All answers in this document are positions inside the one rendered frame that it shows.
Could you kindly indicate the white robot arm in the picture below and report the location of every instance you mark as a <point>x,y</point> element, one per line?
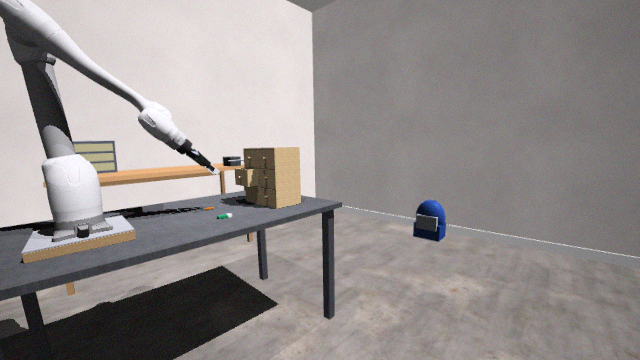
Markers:
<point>73,187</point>

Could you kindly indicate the small wooden chest of drawers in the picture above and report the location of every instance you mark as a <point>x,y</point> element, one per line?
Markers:
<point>287,175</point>

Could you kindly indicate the brown wooden drawer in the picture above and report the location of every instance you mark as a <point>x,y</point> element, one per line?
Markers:
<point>267,177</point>
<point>254,190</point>
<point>248,177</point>
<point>266,158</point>
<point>251,158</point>
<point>268,196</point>

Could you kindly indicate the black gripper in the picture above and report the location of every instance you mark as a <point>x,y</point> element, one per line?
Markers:
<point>201,160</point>

